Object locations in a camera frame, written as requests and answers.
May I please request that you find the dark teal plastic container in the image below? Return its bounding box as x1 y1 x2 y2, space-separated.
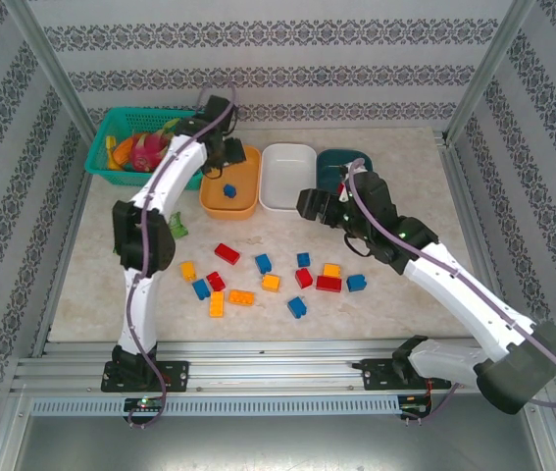
315 148 377 195

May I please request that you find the white plastic container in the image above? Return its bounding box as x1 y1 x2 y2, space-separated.
259 142 318 215

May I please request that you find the orange plastic container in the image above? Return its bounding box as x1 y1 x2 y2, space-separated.
198 145 263 221

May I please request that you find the pink toy dragon fruit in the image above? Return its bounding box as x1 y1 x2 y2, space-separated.
127 117 184 173

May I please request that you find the green toy on table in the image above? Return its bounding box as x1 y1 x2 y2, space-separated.
167 211 190 240

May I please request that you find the orange toy fruit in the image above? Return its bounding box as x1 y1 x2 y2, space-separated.
113 136 136 166

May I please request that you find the green plastic basket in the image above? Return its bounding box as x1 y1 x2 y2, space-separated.
83 106 210 188

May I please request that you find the yellow toy corn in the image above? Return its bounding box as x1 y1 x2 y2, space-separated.
105 135 125 172

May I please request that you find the long orange lego brick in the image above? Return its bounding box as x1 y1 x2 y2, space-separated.
227 288 257 307

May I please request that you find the small circuit board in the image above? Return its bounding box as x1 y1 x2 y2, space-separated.
124 396 166 413
398 394 434 419

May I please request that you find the aluminium side rail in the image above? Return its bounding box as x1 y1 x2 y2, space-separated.
29 141 97 357
433 130 524 354

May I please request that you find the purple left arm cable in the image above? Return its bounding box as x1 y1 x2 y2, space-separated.
125 78 239 431

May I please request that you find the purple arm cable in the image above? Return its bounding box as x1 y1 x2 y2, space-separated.
125 78 239 431
347 159 556 428

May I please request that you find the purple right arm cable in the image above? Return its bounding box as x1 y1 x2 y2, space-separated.
347 159 556 428

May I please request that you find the aluminium frame post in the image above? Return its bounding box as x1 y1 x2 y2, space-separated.
441 0 538 146
1 0 107 148

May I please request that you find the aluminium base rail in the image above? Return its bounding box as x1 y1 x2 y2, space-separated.
10 338 546 396

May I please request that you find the slotted grey cable duct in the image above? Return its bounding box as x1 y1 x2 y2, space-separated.
29 395 401 418

